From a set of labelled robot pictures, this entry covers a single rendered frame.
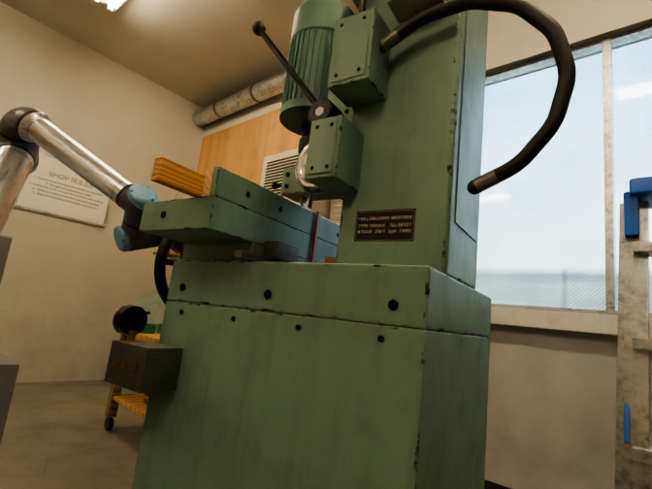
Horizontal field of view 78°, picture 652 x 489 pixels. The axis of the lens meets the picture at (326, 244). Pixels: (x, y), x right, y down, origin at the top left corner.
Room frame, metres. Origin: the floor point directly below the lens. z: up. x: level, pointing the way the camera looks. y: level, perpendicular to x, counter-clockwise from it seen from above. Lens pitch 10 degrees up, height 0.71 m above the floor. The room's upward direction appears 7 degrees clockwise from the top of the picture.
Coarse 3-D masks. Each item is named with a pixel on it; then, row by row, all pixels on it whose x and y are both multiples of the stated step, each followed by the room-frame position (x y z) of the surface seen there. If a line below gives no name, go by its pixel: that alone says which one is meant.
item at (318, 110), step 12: (252, 24) 0.90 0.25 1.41; (264, 24) 0.90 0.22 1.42; (264, 36) 0.89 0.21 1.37; (276, 48) 0.87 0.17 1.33; (288, 72) 0.84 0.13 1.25; (300, 84) 0.81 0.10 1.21; (312, 96) 0.79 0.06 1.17; (312, 108) 0.76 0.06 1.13; (324, 108) 0.75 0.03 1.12; (336, 108) 0.75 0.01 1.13; (312, 120) 0.76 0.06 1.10
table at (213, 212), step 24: (144, 216) 0.80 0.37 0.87; (168, 216) 0.75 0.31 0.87; (192, 216) 0.71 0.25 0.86; (216, 216) 0.70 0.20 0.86; (240, 216) 0.74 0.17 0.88; (264, 216) 0.80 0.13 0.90; (192, 240) 0.84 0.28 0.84; (216, 240) 0.80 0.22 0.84; (240, 240) 0.77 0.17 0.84; (264, 240) 0.80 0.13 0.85; (288, 240) 0.87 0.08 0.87; (312, 240) 0.94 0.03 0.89
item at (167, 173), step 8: (160, 160) 0.63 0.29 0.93; (168, 160) 0.64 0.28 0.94; (160, 168) 0.63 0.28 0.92; (168, 168) 0.64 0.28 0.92; (176, 168) 0.65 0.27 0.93; (184, 168) 0.67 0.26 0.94; (152, 176) 0.64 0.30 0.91; (160, 176) 0.63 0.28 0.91; (168, 176) 0.64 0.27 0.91; (176, 176) 0.66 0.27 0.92; (184, 176) 0.67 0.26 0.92; (192, 176) 0.68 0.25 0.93; (200, 176) 0.70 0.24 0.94; (168, 184) 0.65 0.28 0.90; (176, 184) 0.66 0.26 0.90; (184, 184) 0.67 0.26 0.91; (192, 184) 0.69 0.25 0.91; (200, 184) 0.70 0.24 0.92; (184, 192) 0.69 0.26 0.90; (192, 192) 0.69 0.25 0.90; (200, 192) 0.70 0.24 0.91
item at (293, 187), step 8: (288, 168) 0.96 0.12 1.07; (288, 176) 0.95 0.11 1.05; (288, 184) 0.95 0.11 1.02; (296, 184) 0.94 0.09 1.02; (280, 192) 0.97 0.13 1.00; (288, 192) 0.95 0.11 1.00; (296, 192) 0.94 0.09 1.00; (304, 192) 0.93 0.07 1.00; (296, 200) 1.00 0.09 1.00; (304, 200) 0.96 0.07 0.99; (312, 200) 0.99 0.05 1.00; (320, 200) 0.98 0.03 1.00
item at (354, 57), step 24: (336, 24) 0.72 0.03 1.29; (360, 24) 0.68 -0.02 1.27; (384, 24) 0.70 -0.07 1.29; (336, 48) 0.71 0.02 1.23; (360, 48) 0.68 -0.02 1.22; (336, 72) 0.70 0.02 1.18; (360, 72) 0.67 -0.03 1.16; (384, 72) 0.72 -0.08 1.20; (360, 96) 0.73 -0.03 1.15; (384, 96) 0.73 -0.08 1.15
